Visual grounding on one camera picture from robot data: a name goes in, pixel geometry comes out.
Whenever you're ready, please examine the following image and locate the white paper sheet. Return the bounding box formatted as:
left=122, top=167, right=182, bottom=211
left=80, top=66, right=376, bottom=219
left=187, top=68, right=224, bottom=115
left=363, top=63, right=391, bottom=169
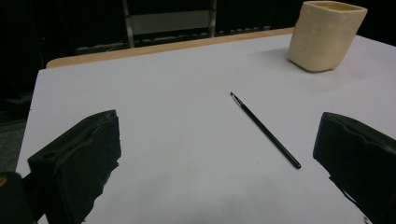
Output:
left=15, top=33, right=396, bottom=224

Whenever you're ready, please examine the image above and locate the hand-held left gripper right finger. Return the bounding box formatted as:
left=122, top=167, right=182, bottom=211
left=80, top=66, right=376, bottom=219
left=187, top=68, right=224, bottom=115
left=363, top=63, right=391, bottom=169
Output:
left=312, top=111, right=396, bottom=224

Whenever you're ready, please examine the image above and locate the cream square ceramic cup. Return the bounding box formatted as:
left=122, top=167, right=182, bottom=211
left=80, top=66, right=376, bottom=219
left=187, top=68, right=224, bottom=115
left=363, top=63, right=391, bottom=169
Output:
left=287, top=0, right=369, bottom=74

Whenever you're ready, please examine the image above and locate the thin black pen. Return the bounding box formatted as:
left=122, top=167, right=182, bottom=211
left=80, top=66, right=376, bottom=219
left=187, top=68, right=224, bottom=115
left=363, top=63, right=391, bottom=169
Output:
left=230, top=91, right=303, bottom=171

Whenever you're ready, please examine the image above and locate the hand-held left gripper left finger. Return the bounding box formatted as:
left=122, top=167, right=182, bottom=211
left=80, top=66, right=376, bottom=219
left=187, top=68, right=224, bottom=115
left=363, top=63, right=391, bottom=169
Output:
left=27, top=109, right=122, bottom=224

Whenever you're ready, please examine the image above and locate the grey metal stand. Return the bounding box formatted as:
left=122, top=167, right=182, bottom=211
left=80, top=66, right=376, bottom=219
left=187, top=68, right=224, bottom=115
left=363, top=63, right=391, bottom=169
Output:
left=121, top=0, right=218, bottom=49

